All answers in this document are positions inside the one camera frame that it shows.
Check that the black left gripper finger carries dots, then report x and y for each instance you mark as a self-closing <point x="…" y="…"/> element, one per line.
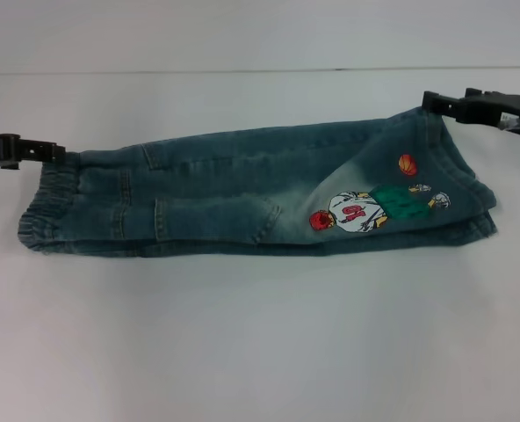
<point x="38" y="146"/>
<point x="51" y="158"/>

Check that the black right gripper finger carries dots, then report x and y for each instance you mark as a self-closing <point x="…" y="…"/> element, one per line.
<point x="440" y="101"/>
<point x="449" y="114"/>

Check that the blue denim shorts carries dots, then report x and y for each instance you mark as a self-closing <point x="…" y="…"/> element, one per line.
<point x="242" y="198"/>

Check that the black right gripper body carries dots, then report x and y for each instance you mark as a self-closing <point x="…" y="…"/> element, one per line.
<point x="493" y="107"/>

